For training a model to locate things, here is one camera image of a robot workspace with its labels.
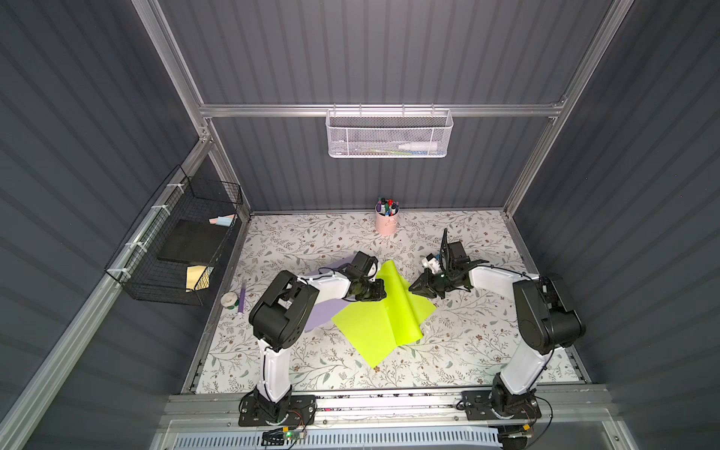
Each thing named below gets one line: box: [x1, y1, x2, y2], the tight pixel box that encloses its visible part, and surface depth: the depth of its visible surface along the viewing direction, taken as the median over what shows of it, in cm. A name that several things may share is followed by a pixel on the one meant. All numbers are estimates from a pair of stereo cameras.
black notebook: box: [156, 218, 229, 266], surface depth 74 cm
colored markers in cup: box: [375, 196, 401, 217], surface depth 107 cm
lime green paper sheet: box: [331, 299, 399, 369], surface depth 91 cm
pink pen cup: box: [375, 207, 401, 236], surface depth 108 cm
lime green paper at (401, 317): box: [374, 259, 438, 347], surface depth 92 cm
